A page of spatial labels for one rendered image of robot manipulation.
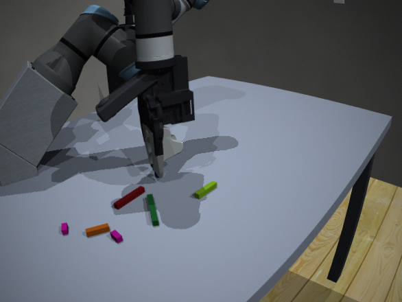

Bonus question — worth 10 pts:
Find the orange rod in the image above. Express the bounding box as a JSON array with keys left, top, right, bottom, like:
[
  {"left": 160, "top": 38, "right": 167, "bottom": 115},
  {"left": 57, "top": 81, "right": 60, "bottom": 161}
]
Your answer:
[{"left": 85, "top": 223, "right": 110, "bottom": 237}]

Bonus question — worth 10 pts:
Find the dark red rod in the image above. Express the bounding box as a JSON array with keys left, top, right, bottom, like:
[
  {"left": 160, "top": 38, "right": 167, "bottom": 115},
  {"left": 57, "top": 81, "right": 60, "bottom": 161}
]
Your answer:
[{"left": 114, "top": 186, "right": 145, "bottom": 210}]

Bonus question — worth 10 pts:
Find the magenta rod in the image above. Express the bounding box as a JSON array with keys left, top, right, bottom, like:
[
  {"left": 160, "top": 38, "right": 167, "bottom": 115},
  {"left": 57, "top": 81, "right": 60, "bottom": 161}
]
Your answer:
[
  {"left": 110, "top": 230, "right": 123, "bottom": 243},
  {"left": 61, "top": 222, "right": 69, "bottom": 235}
]

